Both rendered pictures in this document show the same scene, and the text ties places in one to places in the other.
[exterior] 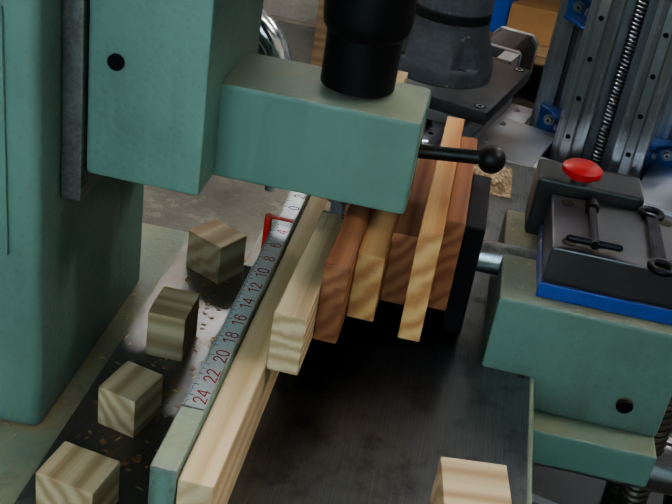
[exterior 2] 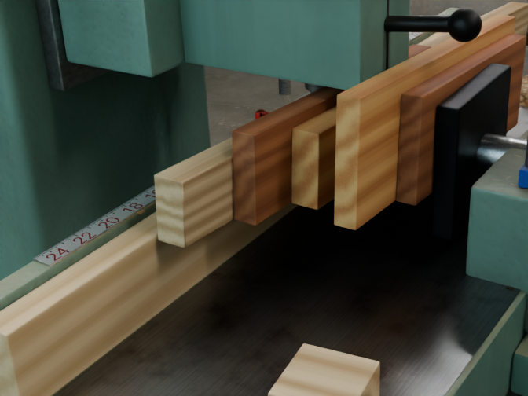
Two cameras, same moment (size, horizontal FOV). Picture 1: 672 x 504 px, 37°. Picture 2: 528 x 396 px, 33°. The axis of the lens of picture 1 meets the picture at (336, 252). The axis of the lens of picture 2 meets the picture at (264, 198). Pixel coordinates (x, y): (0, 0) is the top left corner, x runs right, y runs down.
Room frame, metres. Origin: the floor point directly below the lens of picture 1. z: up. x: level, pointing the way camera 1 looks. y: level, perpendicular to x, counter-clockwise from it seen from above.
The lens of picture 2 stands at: (0.14, -0.24, 1.19)
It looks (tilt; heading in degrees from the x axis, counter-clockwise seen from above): 27 degrees down; 29
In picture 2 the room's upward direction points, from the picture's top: 3 degrees counter-clockwise
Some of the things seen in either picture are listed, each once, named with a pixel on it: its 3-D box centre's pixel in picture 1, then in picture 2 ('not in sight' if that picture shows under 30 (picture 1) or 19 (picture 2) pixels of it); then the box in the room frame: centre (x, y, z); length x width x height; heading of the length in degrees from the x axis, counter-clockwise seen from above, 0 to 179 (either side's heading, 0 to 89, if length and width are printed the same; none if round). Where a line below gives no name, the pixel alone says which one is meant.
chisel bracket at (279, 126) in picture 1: (320, 139); (293, 22); (0.66, 0.02, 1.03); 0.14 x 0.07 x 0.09; 84
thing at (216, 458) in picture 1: (308, 247); (315, 150); (0.68, 0.02, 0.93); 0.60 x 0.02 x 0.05; 174
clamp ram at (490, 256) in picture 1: (505, 260); (516, 158); (0.67, -0.13, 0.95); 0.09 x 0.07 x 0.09; 174
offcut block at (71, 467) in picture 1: (78, 487); not in sight; (0.50, 0.15, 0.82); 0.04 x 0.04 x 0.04; 75
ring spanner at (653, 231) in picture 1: (656, 239); not in sight; (0.64, -0.22, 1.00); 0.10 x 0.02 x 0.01; 174
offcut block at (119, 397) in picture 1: (130, 398); not in sight; (0.60, 0.14, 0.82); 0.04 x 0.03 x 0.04; 161
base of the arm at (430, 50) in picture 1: (446, 36); not in sight; (1.45, -0.11, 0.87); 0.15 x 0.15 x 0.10
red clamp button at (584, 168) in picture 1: (582, 169); not in sight; (0.70, -0.17, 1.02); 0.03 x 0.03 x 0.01
